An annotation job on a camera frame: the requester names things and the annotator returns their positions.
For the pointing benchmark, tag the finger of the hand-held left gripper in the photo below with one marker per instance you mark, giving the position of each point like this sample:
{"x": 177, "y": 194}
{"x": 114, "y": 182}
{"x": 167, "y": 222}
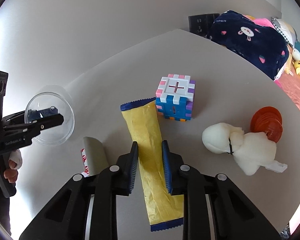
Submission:
{"x": 43, "y": 112}
{"x": 45, "y": 122}

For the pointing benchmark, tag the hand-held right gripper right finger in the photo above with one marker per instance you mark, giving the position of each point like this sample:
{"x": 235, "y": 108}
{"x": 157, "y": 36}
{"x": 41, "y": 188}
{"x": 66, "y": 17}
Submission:
{"x": 166, "y": 170}

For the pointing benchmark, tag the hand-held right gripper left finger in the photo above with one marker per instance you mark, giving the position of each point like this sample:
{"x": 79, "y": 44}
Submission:
{"x": 133, "y": 170}

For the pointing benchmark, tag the clear plastic cup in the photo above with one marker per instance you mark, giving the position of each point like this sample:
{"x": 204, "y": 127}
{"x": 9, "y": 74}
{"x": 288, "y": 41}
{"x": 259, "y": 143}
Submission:
{"x": 52, "y": 120}

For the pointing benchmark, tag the yellow snack wrapper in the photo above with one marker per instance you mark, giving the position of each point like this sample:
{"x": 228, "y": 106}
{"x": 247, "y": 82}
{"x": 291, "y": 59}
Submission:
{"x": 147, "y": 135}

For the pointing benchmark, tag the person's left hand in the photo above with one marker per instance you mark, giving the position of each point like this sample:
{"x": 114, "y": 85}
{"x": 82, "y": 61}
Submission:
{"x": 11, "y": 173}

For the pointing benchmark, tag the red white printed wrapper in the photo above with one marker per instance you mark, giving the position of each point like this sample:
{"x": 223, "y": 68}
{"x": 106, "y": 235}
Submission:
{"x": 84, "y": 162}

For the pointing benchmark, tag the colourful puzzle cube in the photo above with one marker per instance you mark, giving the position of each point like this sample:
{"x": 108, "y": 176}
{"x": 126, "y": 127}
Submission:
{"x": 176, "y": 97}

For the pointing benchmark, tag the white plush toy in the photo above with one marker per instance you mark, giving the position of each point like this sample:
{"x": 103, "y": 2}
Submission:
{"x": 250, "y": 150}

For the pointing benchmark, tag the red plastic lid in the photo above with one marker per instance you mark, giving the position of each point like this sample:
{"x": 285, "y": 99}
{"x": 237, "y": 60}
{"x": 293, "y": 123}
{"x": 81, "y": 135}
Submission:
{"x": 267, "y": 122}

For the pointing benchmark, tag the pink bed sheet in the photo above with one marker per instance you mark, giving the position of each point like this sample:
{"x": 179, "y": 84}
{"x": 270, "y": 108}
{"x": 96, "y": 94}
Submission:
{"x": 296, "y": 92}

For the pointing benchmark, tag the navy rabbit print blanket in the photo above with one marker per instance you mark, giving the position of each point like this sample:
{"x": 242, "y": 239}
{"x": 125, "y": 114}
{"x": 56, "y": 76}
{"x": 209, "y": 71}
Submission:
{"x": 252, "y": 45}

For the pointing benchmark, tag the pink plush toy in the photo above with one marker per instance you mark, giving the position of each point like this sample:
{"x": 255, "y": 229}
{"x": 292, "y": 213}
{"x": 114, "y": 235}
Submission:
{"x": 261, "y": 21}

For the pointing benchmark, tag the checkered pillow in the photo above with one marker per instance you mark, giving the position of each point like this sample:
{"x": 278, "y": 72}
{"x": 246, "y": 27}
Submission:
{"x": 286, "y": 30}

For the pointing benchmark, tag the black wall socket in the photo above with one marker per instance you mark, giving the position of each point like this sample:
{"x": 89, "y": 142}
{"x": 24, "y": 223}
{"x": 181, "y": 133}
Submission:
{"x": 201, "y": 22}

